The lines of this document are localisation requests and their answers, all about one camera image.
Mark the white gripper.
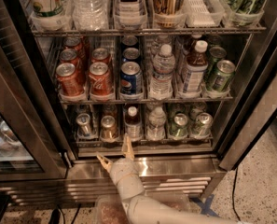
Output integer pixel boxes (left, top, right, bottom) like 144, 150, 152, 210
97, 133, 145, 200

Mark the orange soda can front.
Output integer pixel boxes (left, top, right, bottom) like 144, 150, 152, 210
101, 116, 118, 141

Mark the orange soda can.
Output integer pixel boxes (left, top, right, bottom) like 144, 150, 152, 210
101, 116, 118, 141
102, 104, 118, 118

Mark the brown tea bottle bottom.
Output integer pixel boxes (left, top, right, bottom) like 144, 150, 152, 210
125, 106, 142, 141

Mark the silver can bottom left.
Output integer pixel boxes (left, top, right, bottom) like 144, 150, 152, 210
76, 113, 92, 136

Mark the orange soda can behind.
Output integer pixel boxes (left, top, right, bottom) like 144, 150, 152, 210
102, 104, 118, 118

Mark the water bottle bottom shelf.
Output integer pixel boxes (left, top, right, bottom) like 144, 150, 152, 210
146, 106, 166, 141

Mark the water bottle shelf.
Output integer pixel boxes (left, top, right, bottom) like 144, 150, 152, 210
151, 44, 175, 94
146, 106, 166, 141

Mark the green can bottom front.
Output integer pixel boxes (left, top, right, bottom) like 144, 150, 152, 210
169, 113, 188, 140

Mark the red cola can front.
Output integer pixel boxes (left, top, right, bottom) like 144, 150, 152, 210
89, 62, 113, 96

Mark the red cola can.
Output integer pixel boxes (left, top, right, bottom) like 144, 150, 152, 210
89, 62, 113, 96
91, 48, 111, 66

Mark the blue pepsi can front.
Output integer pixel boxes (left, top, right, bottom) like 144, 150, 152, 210
120, 62, 142, 95

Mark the blue pepsi can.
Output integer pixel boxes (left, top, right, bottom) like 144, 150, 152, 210
121, 35, 139, 50
120, 62, 142, 95
122, 48, 141, 64

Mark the red can front left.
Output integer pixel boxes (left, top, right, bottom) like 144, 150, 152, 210
56, 63, 84, 96

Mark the green can bottom right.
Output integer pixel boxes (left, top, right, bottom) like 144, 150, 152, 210
190, 112, 213, 138

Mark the glass fridge door left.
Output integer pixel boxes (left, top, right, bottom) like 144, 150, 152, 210
0, 0, 67, 182

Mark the water bottle middle shelf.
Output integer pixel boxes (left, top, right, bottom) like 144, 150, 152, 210
151, 44, 175, 94

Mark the red cola can behind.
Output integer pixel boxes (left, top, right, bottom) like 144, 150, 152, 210
91, 48, 111, 66

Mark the stainless steel fridge cabinet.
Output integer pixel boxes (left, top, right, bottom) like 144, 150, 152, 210
0, 0, 269, 206

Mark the blue pepsi can back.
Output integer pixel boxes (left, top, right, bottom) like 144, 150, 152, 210
121, 35, 139, 50

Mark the tea bottle middle shelf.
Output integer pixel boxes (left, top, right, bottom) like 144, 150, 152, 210
180, 40, 208, 93

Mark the red can back left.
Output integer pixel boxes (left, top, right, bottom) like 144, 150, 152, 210
63, 36, 87, 63

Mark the green can middle front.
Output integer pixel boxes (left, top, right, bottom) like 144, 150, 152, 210
206, 60, 235, 92

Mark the green can middle behind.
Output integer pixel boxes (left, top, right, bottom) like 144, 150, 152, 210
204, 46, 227, 80

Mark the open fridge door right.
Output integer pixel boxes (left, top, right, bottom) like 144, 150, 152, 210
218, 0, 277, 171

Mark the brown tall can top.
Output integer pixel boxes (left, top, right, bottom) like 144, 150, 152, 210
153, 0, 185, 28

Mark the white green can top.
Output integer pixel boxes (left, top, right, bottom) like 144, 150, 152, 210
23, 0, 71, 19

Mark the clear plastic bin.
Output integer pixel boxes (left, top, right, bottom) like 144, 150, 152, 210
93, 191, 191, 224

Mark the blue tape cross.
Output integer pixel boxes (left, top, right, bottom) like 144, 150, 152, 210
191, 197, 223, 224

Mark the white labelled bottle top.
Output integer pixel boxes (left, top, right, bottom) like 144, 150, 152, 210
113, 0, 147, 30

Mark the clear water bottle top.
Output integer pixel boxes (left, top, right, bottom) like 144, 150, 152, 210
72, 0, 108, 31

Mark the empty white plastic tray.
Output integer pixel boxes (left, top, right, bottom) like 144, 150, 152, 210
184, 0, 225, 28

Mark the black cables left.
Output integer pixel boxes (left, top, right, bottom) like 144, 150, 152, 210
48, 203, 82, 224

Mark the black cable right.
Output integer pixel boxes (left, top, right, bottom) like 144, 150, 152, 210
231, 167, 242, 224

